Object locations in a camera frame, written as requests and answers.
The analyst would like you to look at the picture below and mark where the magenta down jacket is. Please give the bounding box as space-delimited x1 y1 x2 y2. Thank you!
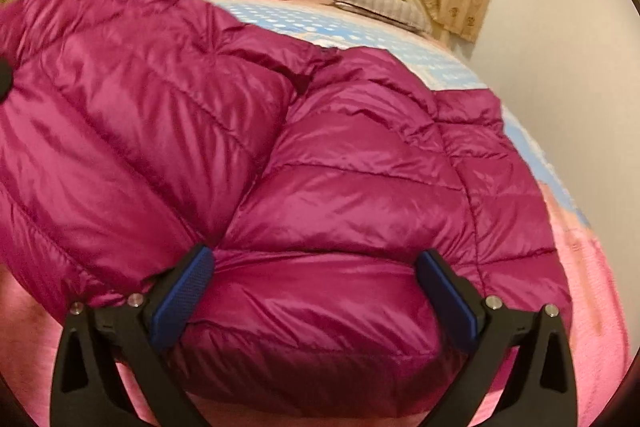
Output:
0 0 573 413

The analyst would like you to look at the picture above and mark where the blue dotted bed sheet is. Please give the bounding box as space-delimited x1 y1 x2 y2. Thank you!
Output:
202 0 576 228

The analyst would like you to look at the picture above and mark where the striped pillow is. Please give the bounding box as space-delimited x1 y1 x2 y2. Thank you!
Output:
320 0 433 34

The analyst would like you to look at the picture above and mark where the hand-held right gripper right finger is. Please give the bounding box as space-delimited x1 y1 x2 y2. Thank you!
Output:
416 249 578 427

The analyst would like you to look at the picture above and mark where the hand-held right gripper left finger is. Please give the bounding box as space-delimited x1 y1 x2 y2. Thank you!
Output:
50 244 216 427

